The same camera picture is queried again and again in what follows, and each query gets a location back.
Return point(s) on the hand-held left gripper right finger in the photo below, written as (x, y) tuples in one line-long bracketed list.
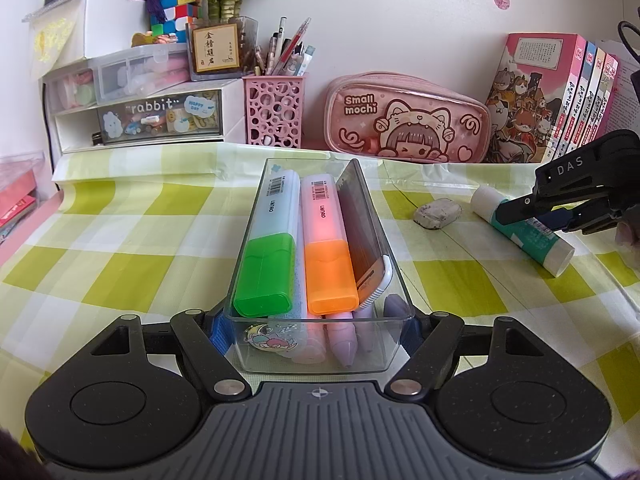
[(409, 335)]

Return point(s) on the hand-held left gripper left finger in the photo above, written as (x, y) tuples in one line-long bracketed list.
[(220, 335)]

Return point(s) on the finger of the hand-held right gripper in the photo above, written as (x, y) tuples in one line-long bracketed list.
[(555, 221), (522, 210)]

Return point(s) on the clear plastic box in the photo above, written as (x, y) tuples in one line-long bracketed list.
[(395, 340)]

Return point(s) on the white green glue stick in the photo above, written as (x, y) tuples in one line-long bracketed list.
[(540, 247)]

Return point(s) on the lilac cartoon pen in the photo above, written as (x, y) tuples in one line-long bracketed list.
[(380, 320)]

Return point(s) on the green highlighter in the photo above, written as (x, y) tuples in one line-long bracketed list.
[(267, 260)]

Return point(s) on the pink highlighter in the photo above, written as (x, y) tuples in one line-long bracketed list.
[(312, 345)]

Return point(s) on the orange highlighter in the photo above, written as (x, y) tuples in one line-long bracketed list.
[(325, 260)]

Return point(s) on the silver phone-shaped eraser case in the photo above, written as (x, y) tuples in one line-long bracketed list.
[(362, 230)]

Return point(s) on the person's right hand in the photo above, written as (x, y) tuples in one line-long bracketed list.
[(629, 234)]

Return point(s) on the cream spine comic book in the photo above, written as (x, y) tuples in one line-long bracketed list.
[(596, 95)]

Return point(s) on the pale pink spine comic book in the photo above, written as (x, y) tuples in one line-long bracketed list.
[(609, 92)]

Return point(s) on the grey eraser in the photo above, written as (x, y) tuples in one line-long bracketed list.
[(436, 215)]

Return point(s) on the green checked tablecloth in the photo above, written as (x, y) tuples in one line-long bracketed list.
[(125, 240)]

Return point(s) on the pink cartoon pencil case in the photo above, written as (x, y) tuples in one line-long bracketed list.
[(400, 120)]

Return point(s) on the white desktop drawer organizer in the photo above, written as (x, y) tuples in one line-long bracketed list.
[(230, 110)]

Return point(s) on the pink perforated pen holder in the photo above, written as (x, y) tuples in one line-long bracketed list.
[(275, 110)]

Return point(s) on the clear mini drawer unit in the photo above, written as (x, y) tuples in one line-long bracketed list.
[(140, 75)]

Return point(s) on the glass vase with label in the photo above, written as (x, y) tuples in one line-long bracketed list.
[(217, 52)]

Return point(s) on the cluster of pens and pencils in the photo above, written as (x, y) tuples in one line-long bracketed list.
[(285, 52)]

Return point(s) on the small tan toy figure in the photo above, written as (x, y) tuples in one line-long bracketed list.
[(155, 38)]

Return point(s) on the white storage box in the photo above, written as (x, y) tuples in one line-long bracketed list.
[(110, 25)]

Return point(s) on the colourful puzzle cube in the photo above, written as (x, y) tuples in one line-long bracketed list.
[(180, 2)]

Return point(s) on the clear plastic sleeve yellow print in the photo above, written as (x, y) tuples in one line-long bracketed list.
[(47, 40)]

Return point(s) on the pink round wall sticker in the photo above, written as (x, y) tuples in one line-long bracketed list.
[(501, 0)]

